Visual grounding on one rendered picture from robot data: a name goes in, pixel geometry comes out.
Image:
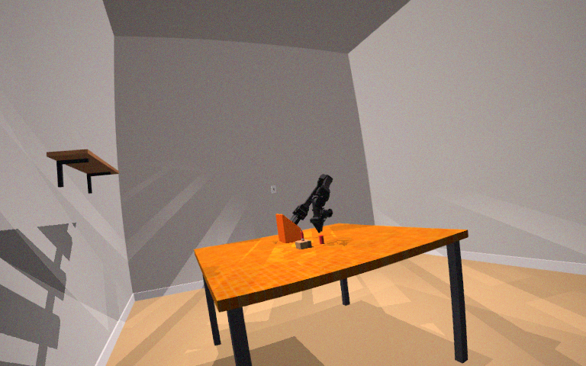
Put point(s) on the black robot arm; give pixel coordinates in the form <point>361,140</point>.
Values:
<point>318,197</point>

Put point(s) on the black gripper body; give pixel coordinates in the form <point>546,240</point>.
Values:
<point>316,217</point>

